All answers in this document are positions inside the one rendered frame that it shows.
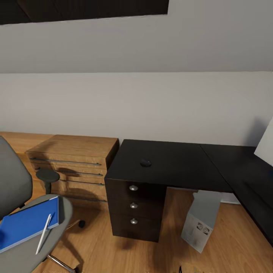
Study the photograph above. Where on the pen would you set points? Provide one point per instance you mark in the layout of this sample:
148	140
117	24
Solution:
43	233

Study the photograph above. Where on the mouse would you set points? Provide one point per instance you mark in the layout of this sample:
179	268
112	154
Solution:
145	162

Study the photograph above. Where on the fixed window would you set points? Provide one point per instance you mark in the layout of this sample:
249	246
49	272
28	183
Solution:
35	11

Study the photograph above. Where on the folder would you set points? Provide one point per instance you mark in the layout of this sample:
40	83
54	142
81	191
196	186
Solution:
20	226

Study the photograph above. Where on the monitor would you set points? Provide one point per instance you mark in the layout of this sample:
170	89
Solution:
264	149

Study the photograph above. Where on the bookcase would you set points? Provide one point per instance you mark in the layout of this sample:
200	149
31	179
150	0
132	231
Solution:
21	142

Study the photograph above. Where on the desktop computer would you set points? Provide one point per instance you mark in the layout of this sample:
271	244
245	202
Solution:
201	218

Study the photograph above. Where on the swivel chair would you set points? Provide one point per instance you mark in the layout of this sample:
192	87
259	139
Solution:
16	189

